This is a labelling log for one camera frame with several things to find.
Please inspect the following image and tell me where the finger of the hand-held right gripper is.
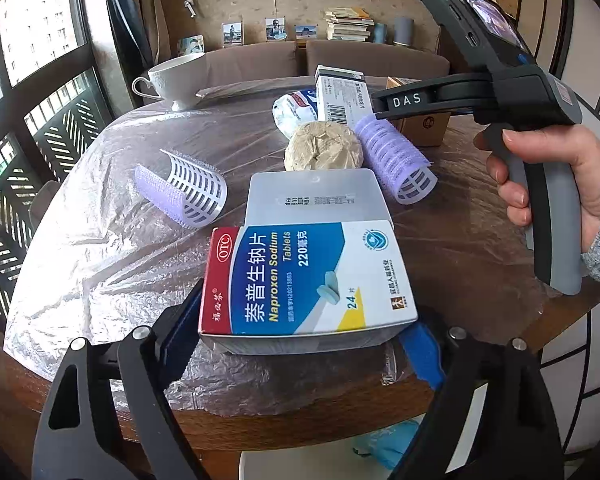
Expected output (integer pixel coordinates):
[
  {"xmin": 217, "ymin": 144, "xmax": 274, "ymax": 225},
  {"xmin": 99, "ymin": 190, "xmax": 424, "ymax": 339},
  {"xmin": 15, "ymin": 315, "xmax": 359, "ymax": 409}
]
[{"xmin": 371, "ymin": 73, "xmax": 483, "ymax": 122}]

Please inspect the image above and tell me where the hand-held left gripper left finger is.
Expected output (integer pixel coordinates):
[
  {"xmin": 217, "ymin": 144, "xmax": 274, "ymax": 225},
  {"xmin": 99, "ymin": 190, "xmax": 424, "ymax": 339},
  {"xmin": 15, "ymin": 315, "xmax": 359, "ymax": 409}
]
[{"xmin": 31, "ymin": 275, "xmax": 213, "ymax": 480}]

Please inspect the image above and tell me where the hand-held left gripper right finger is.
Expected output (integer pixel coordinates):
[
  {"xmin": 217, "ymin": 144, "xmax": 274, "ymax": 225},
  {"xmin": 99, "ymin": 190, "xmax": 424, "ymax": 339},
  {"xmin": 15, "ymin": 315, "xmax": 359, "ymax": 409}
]
[{"xmin": 380, "ymin": 310, "xmax": 588, "ymax": 480}]

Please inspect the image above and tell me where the small brown cardboard box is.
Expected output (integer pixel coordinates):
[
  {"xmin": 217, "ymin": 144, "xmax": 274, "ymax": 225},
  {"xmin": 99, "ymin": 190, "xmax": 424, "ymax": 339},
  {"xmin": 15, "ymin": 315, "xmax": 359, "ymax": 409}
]
[{"xmin": 386, "ymin": 76, "xmax": 452, "ymax": 147}]

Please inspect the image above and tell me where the round purple hair roller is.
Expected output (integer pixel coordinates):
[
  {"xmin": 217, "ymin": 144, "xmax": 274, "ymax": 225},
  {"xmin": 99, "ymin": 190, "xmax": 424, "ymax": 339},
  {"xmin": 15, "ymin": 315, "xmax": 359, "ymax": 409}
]
[{"xmin": 355, "ymin": 112, "xmax": 440, "ymax": 207}]

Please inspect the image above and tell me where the plain white medicine box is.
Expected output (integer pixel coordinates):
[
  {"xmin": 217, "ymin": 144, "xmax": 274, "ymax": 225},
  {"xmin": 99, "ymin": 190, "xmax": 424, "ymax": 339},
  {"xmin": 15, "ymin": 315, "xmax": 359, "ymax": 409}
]
[{"xmin": 314, "ymin": 65, "xmax": 381, "ymax": 128}]

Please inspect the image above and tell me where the blue and white medicine box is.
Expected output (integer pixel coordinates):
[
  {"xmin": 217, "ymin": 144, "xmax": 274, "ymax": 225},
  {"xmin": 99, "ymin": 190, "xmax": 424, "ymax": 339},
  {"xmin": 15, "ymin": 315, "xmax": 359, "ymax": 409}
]
[{"xmin": 198, "ymin": 169, "xmax": 419, "ymax": 356}]

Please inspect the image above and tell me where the white trash bin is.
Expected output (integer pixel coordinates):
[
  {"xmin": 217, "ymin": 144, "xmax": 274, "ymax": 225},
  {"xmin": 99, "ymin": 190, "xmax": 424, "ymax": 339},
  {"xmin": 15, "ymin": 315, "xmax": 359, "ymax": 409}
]
[{"xmin": 237, "ymin": 450, "xmax": 396, "ymax": 480}]

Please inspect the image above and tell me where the person's right hand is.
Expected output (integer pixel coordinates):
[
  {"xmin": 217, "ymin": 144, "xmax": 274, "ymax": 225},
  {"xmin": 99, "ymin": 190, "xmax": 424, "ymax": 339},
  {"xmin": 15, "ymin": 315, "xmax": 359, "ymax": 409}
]
[{"xmin": 474, "ymin": 125, "xmax": 600, "ymax": 253}]

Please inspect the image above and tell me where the brown fabric chair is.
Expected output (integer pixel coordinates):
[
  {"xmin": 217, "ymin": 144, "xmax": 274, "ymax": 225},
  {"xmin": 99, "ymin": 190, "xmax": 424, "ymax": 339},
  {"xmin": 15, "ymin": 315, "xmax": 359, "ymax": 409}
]
[
  {"xmin": 200, "ymin": 41, "xmax": 298, "ymax": 87},
  {"xmin": 306, "ymin": 40, "xmax": 451, "ymax": 81}
]

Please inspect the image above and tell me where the grey cylinder speaker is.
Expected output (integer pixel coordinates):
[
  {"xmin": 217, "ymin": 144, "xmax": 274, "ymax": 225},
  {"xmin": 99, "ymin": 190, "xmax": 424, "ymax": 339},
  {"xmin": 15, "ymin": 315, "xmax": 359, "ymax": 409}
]
[{"xmin": 394, "ymin": 16, "xmax": 415, "ymax": 48}]

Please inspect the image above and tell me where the stack of books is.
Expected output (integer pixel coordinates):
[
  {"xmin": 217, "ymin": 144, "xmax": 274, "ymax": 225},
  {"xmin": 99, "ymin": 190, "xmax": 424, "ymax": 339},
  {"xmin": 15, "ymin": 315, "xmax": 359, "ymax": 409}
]
[{"xmin": 324, "ymin": 7, "xmax": 376, "ymax": 43}]

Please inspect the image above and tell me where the teal plastic packet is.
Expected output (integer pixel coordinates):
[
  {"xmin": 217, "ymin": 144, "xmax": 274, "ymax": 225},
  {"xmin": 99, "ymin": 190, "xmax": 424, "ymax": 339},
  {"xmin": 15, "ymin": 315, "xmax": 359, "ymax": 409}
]
[{"xmin": 352, "ymin": 420, "xmax": 421, "ymax": 471}]

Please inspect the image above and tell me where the round beige paper-wrapped cake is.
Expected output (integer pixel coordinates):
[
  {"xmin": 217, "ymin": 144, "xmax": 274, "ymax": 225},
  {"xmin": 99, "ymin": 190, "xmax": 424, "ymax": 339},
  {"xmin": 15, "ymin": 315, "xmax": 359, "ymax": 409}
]
[{"xmin": 284, "ymin": 121, "xmax": 365, "ymax": 172}]

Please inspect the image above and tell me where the black framed paper screen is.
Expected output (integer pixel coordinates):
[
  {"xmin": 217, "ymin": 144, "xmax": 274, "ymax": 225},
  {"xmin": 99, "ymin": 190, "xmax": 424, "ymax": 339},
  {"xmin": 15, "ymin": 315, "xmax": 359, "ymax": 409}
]
[{"xmin": 517, "ymin": 0, "xmax": 600, "ymax": 480}]

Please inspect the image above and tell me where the white plastic packet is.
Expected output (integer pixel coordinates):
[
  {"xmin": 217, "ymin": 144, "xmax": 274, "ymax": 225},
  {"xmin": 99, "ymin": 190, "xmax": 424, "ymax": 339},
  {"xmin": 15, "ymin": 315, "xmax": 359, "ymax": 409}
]
[{"xmin": 272, "ymin": 89, "xmax": 323, "ymax": 138}]

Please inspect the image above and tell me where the clear plastic table cover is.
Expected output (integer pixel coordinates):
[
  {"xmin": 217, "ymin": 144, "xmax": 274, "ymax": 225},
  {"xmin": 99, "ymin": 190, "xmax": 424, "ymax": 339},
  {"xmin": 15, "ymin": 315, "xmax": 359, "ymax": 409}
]
[{"xmin": 4, "ymin": 75, "xmax": 581, "ymax": 416}]

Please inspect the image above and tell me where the round wooden table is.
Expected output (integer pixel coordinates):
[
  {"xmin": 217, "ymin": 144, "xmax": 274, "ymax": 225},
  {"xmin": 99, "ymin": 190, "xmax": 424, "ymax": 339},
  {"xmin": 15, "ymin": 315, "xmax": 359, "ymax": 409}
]
[{"xmin": 0, "ymin": 75, "xmax": 600, "ymax": 466}]

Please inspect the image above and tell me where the white ceramic cup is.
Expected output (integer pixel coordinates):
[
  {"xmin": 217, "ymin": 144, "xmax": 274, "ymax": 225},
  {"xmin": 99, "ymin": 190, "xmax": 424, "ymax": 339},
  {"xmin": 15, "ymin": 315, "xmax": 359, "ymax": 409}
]
[{"xmin": 131, "ymin": 52, "xmax": 208, "ymax": 112}]

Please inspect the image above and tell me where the black window railing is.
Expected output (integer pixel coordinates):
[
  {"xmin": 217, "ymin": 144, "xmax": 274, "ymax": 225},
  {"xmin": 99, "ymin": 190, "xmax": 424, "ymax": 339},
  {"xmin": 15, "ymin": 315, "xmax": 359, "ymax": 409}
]
[{"xmin": 0, "ymin": 42, "xmax": 112, "ymax": 321}]

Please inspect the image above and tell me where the dark curtain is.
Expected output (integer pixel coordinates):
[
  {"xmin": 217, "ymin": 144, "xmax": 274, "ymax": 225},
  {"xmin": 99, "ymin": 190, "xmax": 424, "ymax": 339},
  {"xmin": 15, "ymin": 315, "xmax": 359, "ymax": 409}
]
[{"xmin": 102, "ymin": 0, "xmax": 161, "ymax": 111}]

